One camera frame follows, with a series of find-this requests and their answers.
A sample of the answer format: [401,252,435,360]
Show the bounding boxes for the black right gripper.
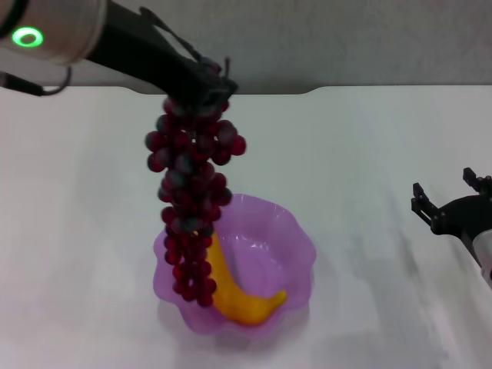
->
[410,167,492,242]

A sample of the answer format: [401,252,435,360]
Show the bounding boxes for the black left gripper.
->
[82,0,240,107]

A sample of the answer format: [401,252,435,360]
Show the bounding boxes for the bunch of dark red grapes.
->
[144,57,248,308]

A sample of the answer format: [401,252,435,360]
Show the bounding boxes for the yellow banana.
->
[191,229,288,327]

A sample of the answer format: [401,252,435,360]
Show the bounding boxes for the purple scalloped plastic bowl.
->
[152,193,318,340]

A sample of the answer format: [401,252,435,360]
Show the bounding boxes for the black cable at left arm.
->
[0,65,74,98]

